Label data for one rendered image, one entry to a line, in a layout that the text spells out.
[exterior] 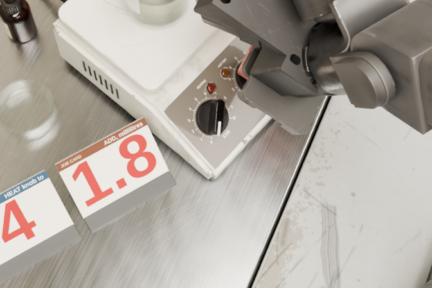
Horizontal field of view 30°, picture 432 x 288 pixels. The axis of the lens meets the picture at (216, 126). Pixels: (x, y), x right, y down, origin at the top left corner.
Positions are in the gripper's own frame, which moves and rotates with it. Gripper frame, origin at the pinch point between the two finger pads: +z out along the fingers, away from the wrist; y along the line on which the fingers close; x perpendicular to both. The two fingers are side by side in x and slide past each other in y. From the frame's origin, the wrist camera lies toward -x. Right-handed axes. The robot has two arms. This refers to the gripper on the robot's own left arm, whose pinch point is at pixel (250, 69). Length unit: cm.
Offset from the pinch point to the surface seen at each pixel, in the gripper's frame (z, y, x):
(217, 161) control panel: 1.3, 8.5, 1.8
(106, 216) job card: 5.9, 17.4, -3.5
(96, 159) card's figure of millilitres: 5.3, 13.4, -7.0
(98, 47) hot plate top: 3.5, 5.1, -12.3
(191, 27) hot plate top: 1.1, -0.5, -6.4
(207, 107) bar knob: 1.1, 4.9, -1.5
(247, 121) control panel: 1.4, 3.9, 2.8
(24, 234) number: 7.1, 22.3, -9.0
